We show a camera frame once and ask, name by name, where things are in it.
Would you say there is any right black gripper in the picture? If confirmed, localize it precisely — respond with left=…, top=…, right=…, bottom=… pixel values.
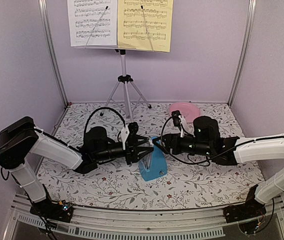
left=153, top=132, right=213, bottom=157

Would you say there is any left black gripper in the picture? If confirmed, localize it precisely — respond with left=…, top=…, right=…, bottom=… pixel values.
left=94, top=135, right=154, bottom=166

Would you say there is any blue metronome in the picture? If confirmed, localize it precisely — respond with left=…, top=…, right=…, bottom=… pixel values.
left=138, top=136, right=167, bottom=182

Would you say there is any white perforated music stand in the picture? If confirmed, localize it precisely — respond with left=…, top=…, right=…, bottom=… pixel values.
left=78, top=42, right=151, bottom=118

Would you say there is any yellow sheet music page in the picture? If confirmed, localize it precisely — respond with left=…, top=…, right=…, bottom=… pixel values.
left=117, top=0, right=173, bottom=53

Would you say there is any white sheet music page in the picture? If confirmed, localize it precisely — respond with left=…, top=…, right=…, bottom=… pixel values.
left=67, top=0, right=118, bottom=48

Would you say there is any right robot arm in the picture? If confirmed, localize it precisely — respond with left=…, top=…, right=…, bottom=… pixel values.
left=153, top=116, right=284, bottom=218

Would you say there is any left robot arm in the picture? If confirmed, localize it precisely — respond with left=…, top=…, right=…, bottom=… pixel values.
left=0, top=116, right=154, bottom=217

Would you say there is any floral tablecloth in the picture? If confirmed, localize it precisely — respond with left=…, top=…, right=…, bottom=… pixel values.
left=37, top=103, right=264, bottom=210

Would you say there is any pink plate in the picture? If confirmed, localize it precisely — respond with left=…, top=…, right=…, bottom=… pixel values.
left=168, top=102, right=201, bottom=123

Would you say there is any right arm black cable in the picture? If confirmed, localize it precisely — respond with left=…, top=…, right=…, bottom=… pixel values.
left=159, top=116, right=284, bottom=167

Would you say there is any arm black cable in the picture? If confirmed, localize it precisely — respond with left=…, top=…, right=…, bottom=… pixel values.
left=83, top=106, right=127, bottom=143
left=159, top=116, right=284, bottom=167

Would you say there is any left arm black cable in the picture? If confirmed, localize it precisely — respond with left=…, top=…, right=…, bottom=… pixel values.
left=83, top=106, right=127, bottom=143

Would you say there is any front aluminium rail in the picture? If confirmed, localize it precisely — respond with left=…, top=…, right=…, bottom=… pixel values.
left=3, top=194, right=284, bottom=240

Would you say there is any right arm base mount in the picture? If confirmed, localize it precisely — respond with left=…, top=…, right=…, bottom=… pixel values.
left=223, top=197, right=266, bottom=235

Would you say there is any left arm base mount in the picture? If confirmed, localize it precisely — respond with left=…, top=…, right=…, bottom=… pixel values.
left=30, top=199, right=74, bottom=223

